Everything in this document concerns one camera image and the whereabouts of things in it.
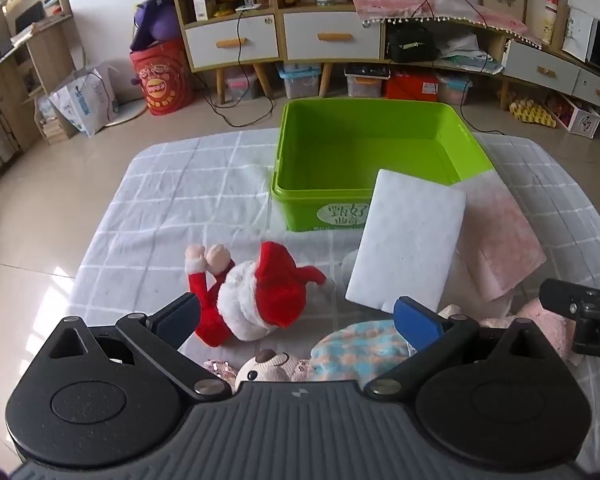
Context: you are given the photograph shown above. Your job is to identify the white grid tablecloth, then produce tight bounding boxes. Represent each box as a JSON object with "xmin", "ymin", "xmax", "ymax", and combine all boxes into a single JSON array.
[{"xmin": 69, "ymin": 129, "xmax": 600, "ymax": 325}]

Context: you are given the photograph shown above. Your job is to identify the purple plush toy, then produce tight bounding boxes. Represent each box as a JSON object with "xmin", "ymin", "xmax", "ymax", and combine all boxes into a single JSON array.
[{"xmin": 130, "ymin": 0, "xmax": 181, "ymax": 52}]

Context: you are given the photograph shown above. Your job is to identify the pink lace cabinet cloth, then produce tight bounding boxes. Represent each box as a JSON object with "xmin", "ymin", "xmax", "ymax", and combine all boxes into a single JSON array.
[{"xmin": 352, "ymin": 0, "xmax": 542, "ymax": 49}]

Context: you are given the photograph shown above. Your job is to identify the wooden tv cabinet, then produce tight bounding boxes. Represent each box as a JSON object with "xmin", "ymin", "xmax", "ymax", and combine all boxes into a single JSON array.
[{"xmin": 174, "ymin": 0, "xmax": 600, "ymax": 107}]

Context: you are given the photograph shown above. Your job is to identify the red snack bucket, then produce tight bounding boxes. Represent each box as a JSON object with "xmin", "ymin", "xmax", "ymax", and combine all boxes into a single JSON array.
[{"xmin": 130, "ymin": 39, "xmax": 194, "ymax": 116}]

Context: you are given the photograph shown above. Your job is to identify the clear storage box blue lid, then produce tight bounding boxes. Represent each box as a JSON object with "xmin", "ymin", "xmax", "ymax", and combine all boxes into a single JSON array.
[{"xmin": 277, "ymin": 63, "xmax": 322, "ymax": 100}]

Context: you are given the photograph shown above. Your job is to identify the white foam sponge block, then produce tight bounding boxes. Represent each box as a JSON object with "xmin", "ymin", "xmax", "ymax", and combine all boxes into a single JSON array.
[{"xmin": 346, "ymin": 169, "xmax": 466, "ymax": 313}]

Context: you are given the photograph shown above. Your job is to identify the microwave oven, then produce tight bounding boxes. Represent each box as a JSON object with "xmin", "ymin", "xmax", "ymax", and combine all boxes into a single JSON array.
[{"xmin": 562, "ymin": 8, "xmax": 600, "ymax": 70}]

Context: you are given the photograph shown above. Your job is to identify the red santa plush toy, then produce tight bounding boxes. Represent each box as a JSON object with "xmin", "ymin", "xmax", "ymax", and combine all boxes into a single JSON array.
[{"xmin": 185, "ymin": 240, "xmax": 332, "ymax": 348}]

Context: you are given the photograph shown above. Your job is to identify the red cardboard box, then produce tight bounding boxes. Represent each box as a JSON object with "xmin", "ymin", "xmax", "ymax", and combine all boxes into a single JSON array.
[{"xmin": 385, "ymin": 72, "xmax": 439, "ymax": 102}]

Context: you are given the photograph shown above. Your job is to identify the pink fluffy plush toy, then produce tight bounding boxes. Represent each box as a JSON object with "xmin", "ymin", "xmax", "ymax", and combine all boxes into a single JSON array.
[{"xmin": 480, "ymin": 298, "xmax": 583, "ymax": 366}]

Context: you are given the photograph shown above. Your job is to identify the green plastic bin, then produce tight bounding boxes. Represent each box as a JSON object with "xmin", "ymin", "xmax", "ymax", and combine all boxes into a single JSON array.
[{"xmin": 271, "ymin": 98, "xmax": 492, "ymax": 232}]

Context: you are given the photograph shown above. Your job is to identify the small bear plush toy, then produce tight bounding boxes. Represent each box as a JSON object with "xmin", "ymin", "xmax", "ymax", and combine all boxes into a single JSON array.
[{"xmin": 204, "ymin": 349, "xmax": 313, "ymax": 393}]

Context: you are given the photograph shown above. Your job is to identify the pink stained sponge block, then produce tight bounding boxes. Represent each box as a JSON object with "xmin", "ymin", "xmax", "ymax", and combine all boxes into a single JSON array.
[{"xmin": 454, "ymin": 170, "xmax": 546, "ymax": 301}]

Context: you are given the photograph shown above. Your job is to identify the wooden bookshelf desk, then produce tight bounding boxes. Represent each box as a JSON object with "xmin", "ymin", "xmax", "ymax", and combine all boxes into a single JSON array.
[{"xmin": 0, "ymin": 0, "xmax": 85, "ymax": 153}]

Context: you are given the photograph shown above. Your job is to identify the yellow egg tray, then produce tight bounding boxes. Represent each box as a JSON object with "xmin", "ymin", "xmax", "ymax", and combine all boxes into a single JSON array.
[{"xmin": 508, "ymin": 99, "xmax": 557, "ymax": 129}]

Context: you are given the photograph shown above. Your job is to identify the black bag on shelf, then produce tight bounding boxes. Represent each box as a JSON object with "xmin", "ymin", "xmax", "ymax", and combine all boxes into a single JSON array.
[{"xmin": 386, "ymin": 23, "xmax": 439, "ymax": 64}]

